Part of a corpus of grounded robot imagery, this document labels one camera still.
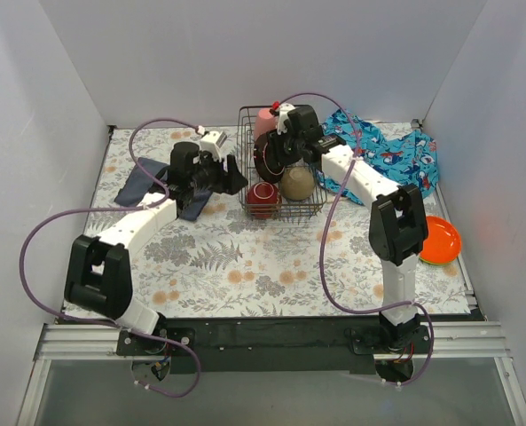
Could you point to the floral patterned table mat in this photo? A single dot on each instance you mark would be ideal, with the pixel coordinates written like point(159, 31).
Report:
point(228, 265)

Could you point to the red floral plate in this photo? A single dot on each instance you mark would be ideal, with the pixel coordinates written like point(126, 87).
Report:
point(266, 164)

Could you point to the pink plastic cup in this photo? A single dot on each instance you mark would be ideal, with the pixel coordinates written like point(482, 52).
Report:
point(265, 121)

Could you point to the red bowl cream inside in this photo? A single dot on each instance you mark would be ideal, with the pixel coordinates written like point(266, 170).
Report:
point(263, 200)

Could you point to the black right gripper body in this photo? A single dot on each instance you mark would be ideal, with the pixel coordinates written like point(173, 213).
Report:
point(272, 147)

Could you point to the aluminium frame rail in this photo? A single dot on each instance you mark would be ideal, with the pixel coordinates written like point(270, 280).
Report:
point(453, 340)

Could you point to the blue fish print cloth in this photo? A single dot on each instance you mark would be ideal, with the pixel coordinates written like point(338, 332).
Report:
point(396, 150)

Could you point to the dark blue folded towel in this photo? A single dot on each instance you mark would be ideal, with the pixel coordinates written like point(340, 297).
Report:
point(138, 184)

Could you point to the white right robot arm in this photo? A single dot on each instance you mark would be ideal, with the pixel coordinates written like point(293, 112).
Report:
point(398, 225)

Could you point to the green plate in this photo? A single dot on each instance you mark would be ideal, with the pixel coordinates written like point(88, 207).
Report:
point(426, 261)

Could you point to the beige ceramic bowl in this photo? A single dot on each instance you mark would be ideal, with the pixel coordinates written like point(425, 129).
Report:
point(297, 184)

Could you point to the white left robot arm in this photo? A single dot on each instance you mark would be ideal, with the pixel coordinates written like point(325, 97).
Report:
point(99, 275)

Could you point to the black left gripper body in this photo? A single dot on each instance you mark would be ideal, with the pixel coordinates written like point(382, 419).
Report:
point(223, 176)

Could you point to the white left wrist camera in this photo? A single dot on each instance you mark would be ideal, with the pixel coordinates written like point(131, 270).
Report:
point(212, 141)

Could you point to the black wire dish rack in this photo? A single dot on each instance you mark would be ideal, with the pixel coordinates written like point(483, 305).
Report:
point(286, 209)

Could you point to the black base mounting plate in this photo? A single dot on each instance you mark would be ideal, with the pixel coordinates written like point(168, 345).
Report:
point(296, 344)

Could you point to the orange plastic plate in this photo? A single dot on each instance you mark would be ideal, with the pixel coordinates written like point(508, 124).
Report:
point(443, 242)

